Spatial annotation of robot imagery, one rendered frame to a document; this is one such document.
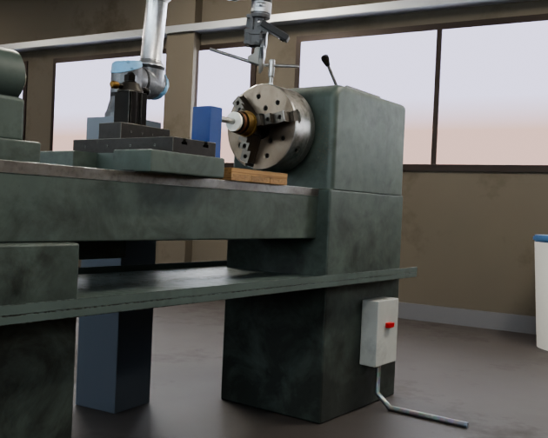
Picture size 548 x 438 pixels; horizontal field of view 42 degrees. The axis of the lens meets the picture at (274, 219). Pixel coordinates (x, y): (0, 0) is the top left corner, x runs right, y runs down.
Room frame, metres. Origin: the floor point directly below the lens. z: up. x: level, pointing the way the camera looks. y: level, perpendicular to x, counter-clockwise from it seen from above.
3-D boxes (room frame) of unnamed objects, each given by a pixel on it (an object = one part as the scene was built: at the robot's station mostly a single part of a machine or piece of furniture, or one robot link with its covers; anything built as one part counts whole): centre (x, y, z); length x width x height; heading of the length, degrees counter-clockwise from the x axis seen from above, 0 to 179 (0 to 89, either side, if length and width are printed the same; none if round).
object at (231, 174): (2.43, 0.19, 0.89); 0.36 x 0.30 x 0.04; 54
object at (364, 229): (2.98, -0.18, 0.43); 0.60 x 0.48 x 0.86; 144
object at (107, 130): (2.22, 0.44, 1.00); 0.20 x 0.10 x 0.05; 144
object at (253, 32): (2.64, 0.09, 1.43); 0.09 x 0.08 x 0.12; 87
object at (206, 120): (2.37, 0.24, 1.00); 0.08 x 0.06 x 0.23; 54
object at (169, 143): (2.16, 0.41, 0.95); 0.43 x 0.18 x 0.04; 54
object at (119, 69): (2.76, 0.59, 1.27); 0.13 x 0.12 x 0.14; 152
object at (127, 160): (2.13, 0.45, 0.90); 0.53 x 0.30 x 0.06; 54
